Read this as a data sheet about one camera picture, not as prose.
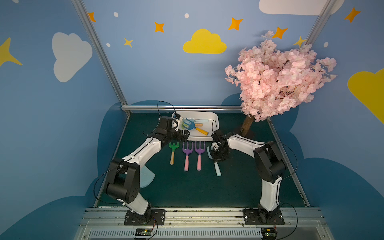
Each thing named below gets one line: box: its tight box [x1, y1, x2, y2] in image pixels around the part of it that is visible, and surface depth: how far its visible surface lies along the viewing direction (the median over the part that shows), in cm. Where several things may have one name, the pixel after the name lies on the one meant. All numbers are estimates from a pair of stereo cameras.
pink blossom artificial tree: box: [225, 31, 337, 136], surface depth 67 cm
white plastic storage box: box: [179, 110, 220, 141], surface depth 116 cm
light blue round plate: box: [139, 165, 156, 189], surface depth 91 cm
